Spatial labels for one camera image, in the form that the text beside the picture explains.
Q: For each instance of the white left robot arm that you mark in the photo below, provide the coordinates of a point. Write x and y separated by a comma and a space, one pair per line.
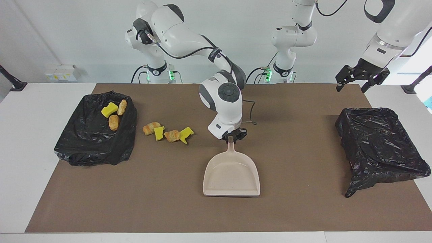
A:
293, 37

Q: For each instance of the beige plastic dustpan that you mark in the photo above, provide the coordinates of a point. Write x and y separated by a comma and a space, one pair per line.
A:
231, 175

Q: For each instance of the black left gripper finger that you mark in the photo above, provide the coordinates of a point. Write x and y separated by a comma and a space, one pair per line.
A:
378, 79
345, 75

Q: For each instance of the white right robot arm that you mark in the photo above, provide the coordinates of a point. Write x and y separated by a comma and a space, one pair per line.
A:
182, 33

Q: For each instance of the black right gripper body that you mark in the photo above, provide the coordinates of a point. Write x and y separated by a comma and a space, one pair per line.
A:
240, 132

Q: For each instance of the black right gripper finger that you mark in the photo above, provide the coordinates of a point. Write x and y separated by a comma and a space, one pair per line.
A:
238, 138
225, 139

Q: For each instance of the brown table mat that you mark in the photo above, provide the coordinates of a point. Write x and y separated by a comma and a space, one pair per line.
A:
168, 202

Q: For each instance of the black camera stand base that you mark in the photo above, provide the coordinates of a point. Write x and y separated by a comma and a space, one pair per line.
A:
13, 84
413, 86

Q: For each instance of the brown oval bread roll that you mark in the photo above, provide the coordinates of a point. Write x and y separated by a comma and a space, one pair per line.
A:
114, 122

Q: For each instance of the black trash bag bin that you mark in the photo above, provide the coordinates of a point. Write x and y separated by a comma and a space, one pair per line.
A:
378, 141
87, 141

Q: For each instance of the yellow sponge piece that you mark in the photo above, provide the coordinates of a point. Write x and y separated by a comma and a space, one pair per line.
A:
159, 133
109, 110
185, 134

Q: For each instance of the pale cream bread piece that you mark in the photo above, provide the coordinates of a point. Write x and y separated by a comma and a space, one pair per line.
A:
122, 107

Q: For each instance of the light blue object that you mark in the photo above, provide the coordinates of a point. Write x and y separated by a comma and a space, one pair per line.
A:
429, 103

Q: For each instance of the striped croissant toy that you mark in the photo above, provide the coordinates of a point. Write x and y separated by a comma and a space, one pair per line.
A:
171, 135
151, 128

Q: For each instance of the white wall socket box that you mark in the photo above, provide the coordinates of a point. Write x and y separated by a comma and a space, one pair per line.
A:
62, 72

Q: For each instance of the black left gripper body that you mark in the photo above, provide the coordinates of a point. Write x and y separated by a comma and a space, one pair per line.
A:
368, 69

